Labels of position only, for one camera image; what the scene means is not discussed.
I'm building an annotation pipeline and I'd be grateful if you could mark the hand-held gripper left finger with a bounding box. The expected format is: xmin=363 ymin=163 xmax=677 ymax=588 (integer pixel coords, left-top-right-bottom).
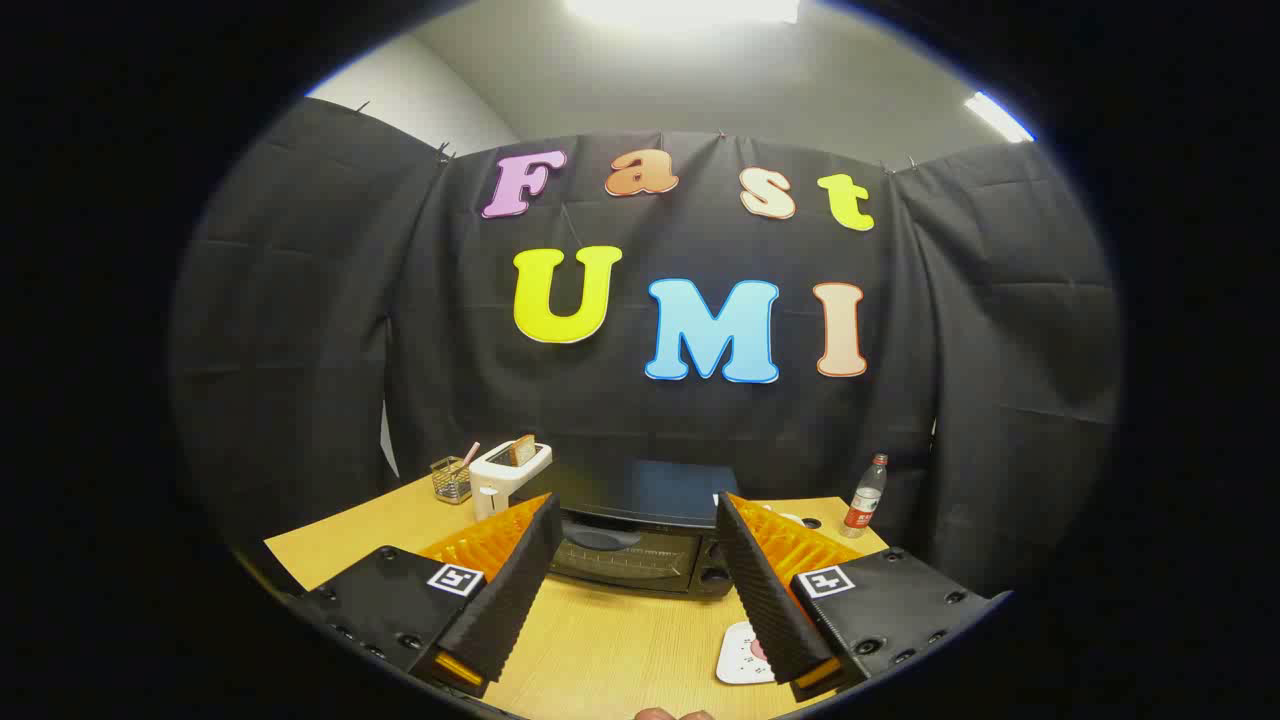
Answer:
xmin=300 ymin=492 xmax=564 ymax=699

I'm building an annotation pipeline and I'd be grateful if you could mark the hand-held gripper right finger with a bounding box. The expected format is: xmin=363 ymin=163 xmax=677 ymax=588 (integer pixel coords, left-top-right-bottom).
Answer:
xmin=714 ymin=492 xmax=1011 ymax=703

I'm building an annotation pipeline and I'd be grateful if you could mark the white square plate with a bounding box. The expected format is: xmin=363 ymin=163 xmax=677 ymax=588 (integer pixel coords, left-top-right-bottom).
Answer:
xmin=716 ymin=620 xmax=781 ymax=686

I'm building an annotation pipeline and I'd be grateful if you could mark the black toaster oven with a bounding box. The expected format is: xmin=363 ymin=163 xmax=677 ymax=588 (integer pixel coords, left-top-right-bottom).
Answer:
xmin=520 ymin=458 xmax=746 ymax=601

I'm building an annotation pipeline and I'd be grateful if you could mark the white pop-up toaster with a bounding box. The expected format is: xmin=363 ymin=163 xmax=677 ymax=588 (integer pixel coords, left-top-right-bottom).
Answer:
xmin=469 ymin=440 xmax=553 ymax=521

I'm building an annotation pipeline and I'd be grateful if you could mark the clear red label water bottle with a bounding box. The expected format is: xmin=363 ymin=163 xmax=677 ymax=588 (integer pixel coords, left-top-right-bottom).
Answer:
xmin=841 ymin=453 xmax=889 ymax=539

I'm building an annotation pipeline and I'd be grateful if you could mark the narrow ceiling light strip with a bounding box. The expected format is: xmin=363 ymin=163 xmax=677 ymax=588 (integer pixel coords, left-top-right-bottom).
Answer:
xmin=965 ymin=92 xmax=1036 ymax=144

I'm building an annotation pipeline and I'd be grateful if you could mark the large ceiling light panel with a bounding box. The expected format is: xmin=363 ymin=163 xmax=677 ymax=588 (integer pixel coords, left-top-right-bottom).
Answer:
xmin=565 ymin=0 xmax=801 ymax=26

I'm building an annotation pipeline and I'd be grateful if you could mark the wire mesh basket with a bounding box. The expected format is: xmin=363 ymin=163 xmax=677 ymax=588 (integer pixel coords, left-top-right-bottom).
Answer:
xmin=431 ymin=456 xmax=473 ymax=504

